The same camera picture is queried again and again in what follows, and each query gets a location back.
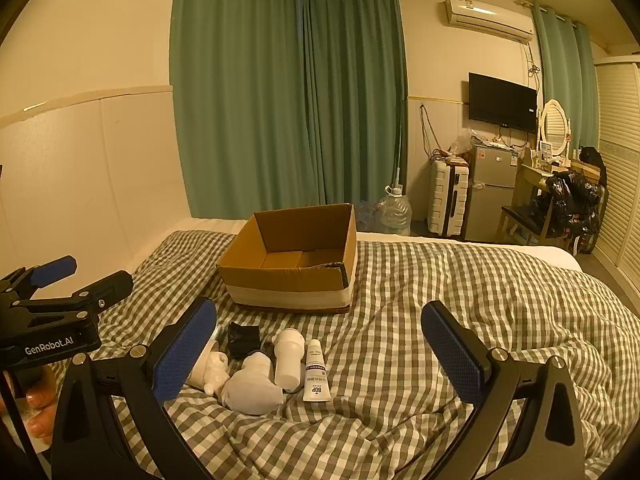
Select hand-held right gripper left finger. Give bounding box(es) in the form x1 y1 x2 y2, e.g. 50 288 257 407
50 296 218 480

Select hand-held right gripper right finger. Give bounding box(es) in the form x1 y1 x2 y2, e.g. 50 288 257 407
421 301 586 480

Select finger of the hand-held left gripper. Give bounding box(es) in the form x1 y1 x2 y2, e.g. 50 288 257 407
0 255 78 306
10 270 135 328

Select white figurine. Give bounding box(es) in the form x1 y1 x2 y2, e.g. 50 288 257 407
186 351 231 396

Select black trash bag roll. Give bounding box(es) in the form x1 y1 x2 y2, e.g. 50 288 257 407
227 322 262 359

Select white stuffed sock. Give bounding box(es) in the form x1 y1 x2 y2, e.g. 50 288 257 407
221 351 285 415

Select white plastic bottle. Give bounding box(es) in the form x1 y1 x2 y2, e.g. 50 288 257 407
272 328 306 393

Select brown cardboard box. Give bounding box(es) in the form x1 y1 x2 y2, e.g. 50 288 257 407
216 203 357 314

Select white squeeze tube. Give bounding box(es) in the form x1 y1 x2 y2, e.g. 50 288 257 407
302 338 332 403

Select person's left hand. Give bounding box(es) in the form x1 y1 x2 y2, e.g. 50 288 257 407
24 366 60 446

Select grey checkered blanket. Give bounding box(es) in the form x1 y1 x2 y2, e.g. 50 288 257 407
50 230 640 480

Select wooden chair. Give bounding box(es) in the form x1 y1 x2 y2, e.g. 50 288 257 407
497 180 556 248

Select large clear water jug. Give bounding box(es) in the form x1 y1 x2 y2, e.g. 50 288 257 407
372 185 413 236

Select white suitcase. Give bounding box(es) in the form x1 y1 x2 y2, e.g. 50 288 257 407
427 160 471 238

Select crushed clear plastic bottle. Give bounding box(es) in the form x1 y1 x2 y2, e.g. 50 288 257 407
356 202 382 231

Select grey small fridge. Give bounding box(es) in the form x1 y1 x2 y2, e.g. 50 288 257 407
465 142 526 243

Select wooden dressing table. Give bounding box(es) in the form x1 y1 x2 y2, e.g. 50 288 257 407
515 156 601 211

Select clear plastic bag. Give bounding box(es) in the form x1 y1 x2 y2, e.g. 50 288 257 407
447 127 482 157

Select green curtain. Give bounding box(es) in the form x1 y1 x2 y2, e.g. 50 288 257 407
531 2 598 152
295 0 410 209
170 0 326 221

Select white louvered wardrobe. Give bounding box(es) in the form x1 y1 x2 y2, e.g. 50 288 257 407
592 57 640 301

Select white oval mirror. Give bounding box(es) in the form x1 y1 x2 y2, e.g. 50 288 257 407
537 99 571 157

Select white air conditioner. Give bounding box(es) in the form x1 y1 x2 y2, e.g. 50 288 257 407
440 0 536 43

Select hanging wall cables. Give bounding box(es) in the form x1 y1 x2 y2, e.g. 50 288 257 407
419 102 437 161

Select black wall television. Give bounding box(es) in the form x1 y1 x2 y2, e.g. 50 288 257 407
468 72 538 134

